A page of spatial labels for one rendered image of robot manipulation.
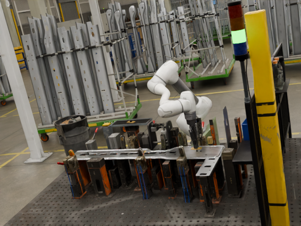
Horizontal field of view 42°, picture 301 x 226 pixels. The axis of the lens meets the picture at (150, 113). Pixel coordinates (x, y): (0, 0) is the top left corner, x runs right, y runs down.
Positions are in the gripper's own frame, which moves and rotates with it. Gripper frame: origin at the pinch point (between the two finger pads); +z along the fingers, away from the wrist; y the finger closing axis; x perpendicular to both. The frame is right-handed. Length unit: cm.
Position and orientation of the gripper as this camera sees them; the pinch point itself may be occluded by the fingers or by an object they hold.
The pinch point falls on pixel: (195, 143)
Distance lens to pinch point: 305.9
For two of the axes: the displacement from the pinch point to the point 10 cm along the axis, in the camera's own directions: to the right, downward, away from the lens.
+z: 2.0, 9.4, 2.6
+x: 9.0, -0.7, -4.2
